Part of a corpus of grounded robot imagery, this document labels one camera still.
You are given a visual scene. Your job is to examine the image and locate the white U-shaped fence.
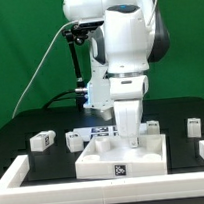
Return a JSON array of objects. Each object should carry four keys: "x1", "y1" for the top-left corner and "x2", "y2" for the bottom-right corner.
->
[{"x1": 0, "y1": 138, "x2": 204, "y2": 204}]

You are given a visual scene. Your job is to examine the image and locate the white fiducial marker sheet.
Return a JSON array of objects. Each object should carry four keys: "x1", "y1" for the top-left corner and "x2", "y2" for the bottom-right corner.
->
[{"x1": 71, "y1": 121, "x2": 149, "y2": 143}]

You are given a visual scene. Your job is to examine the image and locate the black cables at base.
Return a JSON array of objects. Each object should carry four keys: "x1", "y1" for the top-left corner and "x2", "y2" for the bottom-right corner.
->
[{"x1": 42, "y1": 88, "x2": 80, "y2": 110}]

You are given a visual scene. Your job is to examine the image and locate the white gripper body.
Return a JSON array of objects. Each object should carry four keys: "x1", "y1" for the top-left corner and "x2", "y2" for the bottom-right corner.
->
[{"x1": 110, "y1": 75, "x2": 149, "y2": 139}]

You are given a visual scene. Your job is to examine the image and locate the black mounted camera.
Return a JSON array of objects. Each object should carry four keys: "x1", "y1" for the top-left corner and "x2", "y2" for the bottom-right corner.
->
[{"x1": 78, "y1": 19, "x2": 104, "y2": 31}]

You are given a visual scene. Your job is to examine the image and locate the white camera cable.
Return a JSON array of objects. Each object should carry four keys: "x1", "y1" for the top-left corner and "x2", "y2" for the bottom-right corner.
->
[{"x1": 3, "y1": 20, "x2": 89, "y2": 120}]

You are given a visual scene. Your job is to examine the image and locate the white square table top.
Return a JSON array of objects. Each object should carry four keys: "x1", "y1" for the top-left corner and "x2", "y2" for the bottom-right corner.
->
[{"x1": 75, "y1": 134, "x2": 167, "y2": 180}]

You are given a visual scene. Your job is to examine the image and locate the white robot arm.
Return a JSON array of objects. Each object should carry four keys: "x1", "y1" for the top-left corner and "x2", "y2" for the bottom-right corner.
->
[{"x1": 63, "y1": 0, "x2": 169, "y2": 147}]

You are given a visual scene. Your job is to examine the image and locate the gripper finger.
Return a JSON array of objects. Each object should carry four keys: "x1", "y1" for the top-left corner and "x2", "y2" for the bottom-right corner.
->
[{"x1": 128, "y1": 137, "x2": 139, "y2": 149}]

